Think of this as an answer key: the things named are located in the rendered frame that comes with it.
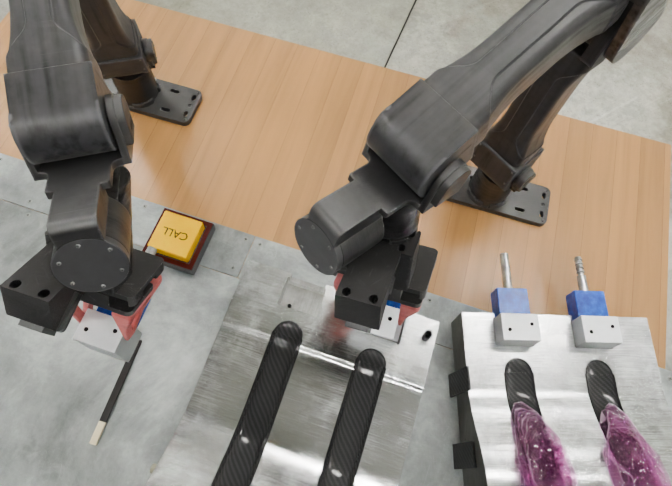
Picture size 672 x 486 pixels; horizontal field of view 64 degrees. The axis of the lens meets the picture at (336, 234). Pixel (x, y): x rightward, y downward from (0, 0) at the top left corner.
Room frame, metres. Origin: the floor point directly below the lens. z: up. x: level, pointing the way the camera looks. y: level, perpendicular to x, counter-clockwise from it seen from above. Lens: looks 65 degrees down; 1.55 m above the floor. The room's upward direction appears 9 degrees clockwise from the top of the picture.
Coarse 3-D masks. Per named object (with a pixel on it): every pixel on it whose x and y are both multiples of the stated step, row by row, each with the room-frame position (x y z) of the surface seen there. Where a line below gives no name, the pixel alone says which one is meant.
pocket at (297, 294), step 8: (288, 280) 0.24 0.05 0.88; (296, 280) 0.24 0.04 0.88; (288, 288) 0.23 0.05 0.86; (296, 288) 0.23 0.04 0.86; (304, 288) 0.23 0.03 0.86; (312, 288) 0.23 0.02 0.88; (320, 288) 0.23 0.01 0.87; (280, 296) 0.21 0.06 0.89; (288, 296) 0.22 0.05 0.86; (296, 296) 0.22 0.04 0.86; (304, 296) 0.22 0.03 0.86; (312, 296) 0.23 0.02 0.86; (320, 296) 0.23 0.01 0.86; (280, 304) 0.21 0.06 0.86; (288, 304) 0.21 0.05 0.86; (296, 304) 0.21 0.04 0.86; (304, 304) 0.21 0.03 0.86; (312, 304) 0.22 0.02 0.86; (320, 304) 0.22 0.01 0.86; (304, 312) 0.20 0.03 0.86; (312, 312) 0.20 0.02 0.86
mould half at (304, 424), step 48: (240, 288) 0.21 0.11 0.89; (240, 336) 0.15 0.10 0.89; (336, 336) 0.17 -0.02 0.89; (432, 336) 0.19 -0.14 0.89; (240, 384) 0.10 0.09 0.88; (288, 384) 0.11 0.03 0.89; (336, 384) 0.11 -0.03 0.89; (384, 384) 0.12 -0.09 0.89; (192, 432) 0.04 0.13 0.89; (288, 432) 0.05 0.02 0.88; (384, 432) 0.07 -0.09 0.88; (192, 480) -0.01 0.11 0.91; (288, 480) 0.00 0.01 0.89; (384, 480) 0.02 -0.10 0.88
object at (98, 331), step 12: (96, 312) 0.14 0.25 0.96; (108, 312) 0.14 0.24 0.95; (144, 312) 0.16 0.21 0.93; (84, 324) 0.12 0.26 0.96; (96, 324) 0.13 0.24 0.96; (108, 324) 0.13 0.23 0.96; (84, 336) 0.11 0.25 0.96; (96, 336) 0.11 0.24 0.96; (108, 336) 0.11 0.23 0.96; (120, 336) 0.12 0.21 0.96; (132, 336) 0.12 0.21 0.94; (96, 348) 0.10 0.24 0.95; (108, 348) 0.10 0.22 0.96; (120, 348) 0.11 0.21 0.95; (132, 348) 0.11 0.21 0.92
